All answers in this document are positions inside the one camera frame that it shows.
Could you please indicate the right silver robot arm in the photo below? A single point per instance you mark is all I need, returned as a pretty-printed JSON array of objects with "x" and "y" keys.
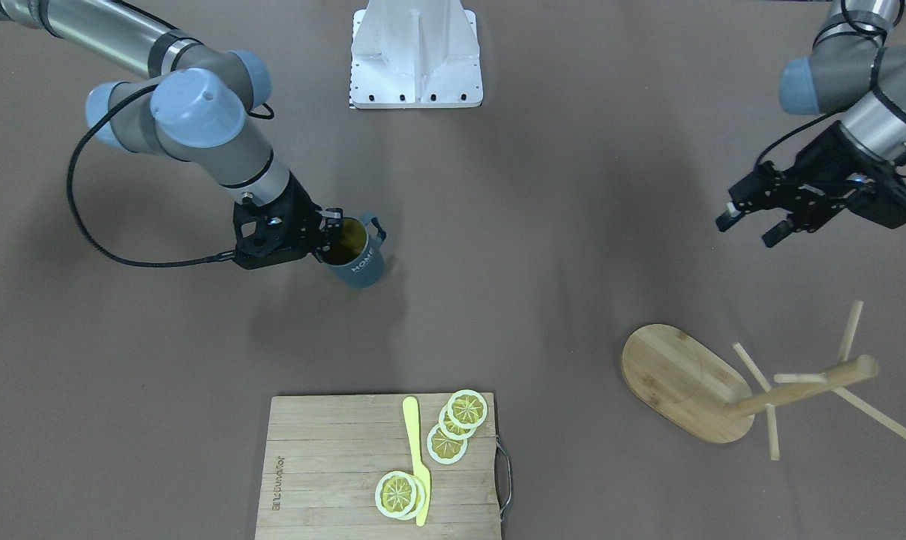
[{"x": 196, "y": 105}]

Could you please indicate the lemon slice under front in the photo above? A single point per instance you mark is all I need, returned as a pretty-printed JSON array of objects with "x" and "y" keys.
[{"x": 419, "y": 490}]

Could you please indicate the bamboo cup storage rack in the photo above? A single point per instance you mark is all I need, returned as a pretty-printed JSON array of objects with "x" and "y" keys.
[{"x": 683, "y": 381}]

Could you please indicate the bamboo cutting board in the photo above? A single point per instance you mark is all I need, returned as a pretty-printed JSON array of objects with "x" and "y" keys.
[{"x": 324, "y": 455}]

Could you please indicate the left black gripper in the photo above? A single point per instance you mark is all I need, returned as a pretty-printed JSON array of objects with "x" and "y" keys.
[{"x": 823, "y": 163}]

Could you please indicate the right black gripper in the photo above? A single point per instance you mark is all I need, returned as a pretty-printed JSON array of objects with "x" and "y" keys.
[{"x": 301, "y": 208}]

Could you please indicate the yellow plastic knife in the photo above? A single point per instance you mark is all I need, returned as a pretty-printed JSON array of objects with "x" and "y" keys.
[{"x": 411, "y": 418}]

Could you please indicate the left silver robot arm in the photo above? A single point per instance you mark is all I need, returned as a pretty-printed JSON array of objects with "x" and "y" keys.
[{"x": 853, "y": 73}]

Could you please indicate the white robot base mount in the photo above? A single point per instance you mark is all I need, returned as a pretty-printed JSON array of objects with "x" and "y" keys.
[{"x": 415, "y": 55}]

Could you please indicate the lemon slice top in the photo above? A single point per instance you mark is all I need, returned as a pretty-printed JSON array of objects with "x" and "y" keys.
[{"x": 467, "y": 409}]

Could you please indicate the dark blue mug yellow inside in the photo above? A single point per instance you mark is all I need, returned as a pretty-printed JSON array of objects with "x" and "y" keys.
[{"x": 355, "y": 256}]

